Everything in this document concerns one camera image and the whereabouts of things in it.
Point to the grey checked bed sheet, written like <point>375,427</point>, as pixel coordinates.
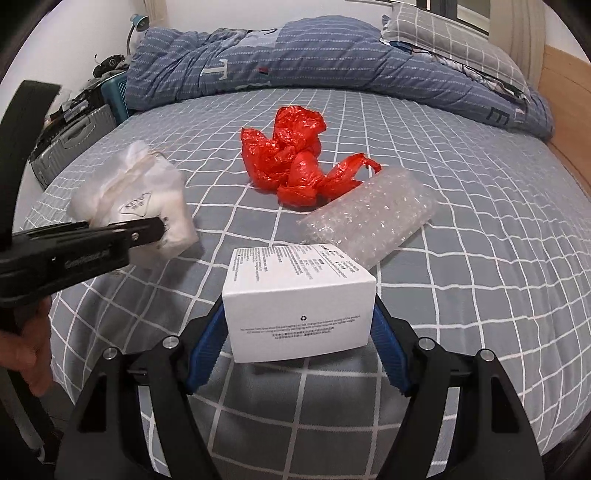
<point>496,288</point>

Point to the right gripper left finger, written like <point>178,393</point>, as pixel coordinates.
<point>205,352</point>

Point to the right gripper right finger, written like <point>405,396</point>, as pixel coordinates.
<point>392,339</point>

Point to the teal desk lamp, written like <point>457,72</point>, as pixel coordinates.
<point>139,23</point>

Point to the white translucent pouch bag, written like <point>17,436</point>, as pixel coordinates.
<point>134,184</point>

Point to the clear bubble wrap bag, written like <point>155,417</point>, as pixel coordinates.
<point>374,219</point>

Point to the white cardboard box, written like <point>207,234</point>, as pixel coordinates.
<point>296,301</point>

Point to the teal plastic stool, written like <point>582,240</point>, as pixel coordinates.
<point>113,91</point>

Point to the red plastic bag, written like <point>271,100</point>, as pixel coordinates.
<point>286,163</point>

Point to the beige curtain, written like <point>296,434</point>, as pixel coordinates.
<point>518,27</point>

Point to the clutter pile on suitcase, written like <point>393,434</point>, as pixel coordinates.
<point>88,99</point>

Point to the person's left hand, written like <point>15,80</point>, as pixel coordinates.
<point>28,351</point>

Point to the blue striped duvet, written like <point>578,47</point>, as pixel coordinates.
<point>322,52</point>

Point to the dark framed window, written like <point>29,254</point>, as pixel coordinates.
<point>471,13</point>

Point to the wooden headboard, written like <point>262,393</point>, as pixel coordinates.
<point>565,83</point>

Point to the grey checked pillow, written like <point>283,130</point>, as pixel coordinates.
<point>449,43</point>

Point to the grey suitcase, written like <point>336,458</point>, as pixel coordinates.
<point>47,162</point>

